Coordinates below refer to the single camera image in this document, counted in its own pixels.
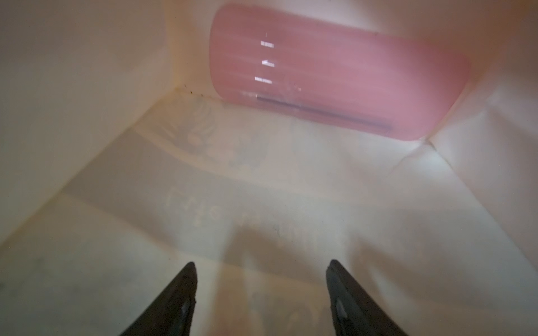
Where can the pink pencil case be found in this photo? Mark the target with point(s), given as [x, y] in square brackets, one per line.
[332, 74]

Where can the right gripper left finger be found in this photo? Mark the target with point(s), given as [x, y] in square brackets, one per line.
[171, 313]

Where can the white canvas tote bag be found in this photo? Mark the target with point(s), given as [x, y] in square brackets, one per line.
[120, 164]

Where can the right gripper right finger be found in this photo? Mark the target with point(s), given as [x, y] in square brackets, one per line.
[353, 310]

